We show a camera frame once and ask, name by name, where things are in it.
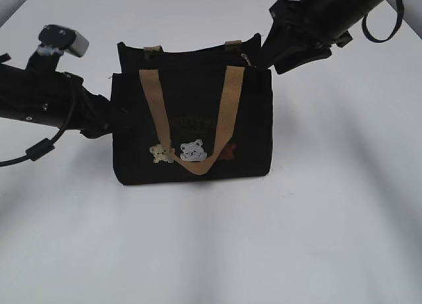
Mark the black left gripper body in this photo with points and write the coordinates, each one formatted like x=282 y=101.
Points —
x=91 y=114

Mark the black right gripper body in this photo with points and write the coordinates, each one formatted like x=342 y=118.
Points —
x=294 y=39

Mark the black canvas tote bag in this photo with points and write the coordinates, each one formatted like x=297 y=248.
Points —
x=192 y=84

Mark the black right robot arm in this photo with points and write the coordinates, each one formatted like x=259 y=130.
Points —
x=337 y=16

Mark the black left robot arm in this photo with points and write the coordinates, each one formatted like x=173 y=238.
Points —
x=40 y=94

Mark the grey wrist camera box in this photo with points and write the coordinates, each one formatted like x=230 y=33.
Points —
x=64 y=39

